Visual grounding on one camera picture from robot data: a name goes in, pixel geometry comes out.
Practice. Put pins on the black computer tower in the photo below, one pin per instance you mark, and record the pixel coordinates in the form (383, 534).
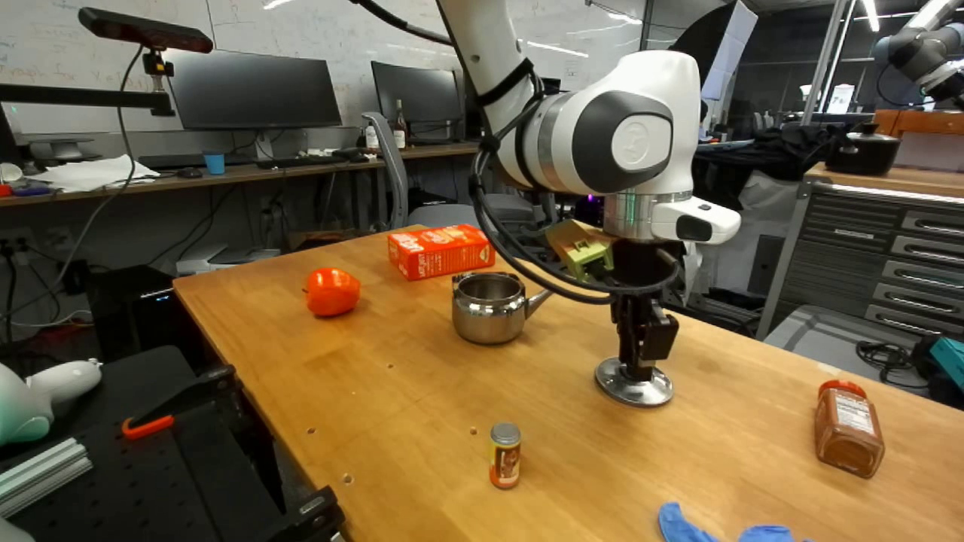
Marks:
(138, 310)

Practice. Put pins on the black table edge clamp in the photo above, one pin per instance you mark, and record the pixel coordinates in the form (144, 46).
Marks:
(314, 515)

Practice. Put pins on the grey drawer cabinet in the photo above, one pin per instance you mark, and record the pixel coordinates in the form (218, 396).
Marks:
(885, 252)

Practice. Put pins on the orange cracker box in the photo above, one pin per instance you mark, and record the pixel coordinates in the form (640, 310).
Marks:
(441, 252)

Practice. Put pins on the blue cup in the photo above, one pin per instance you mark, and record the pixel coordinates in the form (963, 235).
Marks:
(216, 163)

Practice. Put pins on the small dark computer monitor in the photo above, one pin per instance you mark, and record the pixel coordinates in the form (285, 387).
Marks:
(416, 99)

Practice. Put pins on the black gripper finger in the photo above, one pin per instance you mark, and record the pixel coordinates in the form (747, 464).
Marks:
(662, 336)
(630, 336)

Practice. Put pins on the long wall desk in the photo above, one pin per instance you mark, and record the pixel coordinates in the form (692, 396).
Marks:
(250, 176)

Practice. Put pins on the round steel kettle lid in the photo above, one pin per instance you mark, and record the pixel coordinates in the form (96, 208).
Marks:
(634, 390)

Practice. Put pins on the large dark computer monitor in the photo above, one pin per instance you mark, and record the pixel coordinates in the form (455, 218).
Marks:
(258, 93)

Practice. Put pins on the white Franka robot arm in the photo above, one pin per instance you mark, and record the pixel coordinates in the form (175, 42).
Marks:
(605, 140)

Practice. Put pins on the stainless steel kettle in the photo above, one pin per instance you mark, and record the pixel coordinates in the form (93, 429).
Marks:
(488, 310)

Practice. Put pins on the orange red tomato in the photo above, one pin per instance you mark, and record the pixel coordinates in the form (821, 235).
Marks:
(331, 294)

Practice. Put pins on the orange box on cabinet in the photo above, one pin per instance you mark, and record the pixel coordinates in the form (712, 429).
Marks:
(923, 121)

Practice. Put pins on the blue cloth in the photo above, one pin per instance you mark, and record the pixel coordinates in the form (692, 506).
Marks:
(683, 528)

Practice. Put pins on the aluminium extrusion bar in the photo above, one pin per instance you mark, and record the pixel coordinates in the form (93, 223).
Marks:
(41, 476)

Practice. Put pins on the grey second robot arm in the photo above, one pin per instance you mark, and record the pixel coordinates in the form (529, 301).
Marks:
(923, 56)

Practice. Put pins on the teal case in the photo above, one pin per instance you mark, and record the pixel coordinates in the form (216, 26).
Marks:
(951, 363)

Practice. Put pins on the brown spice jar red cap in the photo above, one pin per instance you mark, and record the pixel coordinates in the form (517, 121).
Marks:
(850, 432)

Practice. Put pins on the black stereo camera bar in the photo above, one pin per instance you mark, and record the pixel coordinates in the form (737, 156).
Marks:
(147, 31)

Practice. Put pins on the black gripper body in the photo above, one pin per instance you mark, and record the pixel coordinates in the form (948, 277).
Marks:
(642, 274)

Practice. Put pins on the small bottle grey cap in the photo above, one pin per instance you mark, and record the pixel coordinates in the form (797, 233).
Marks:
(504, 458)

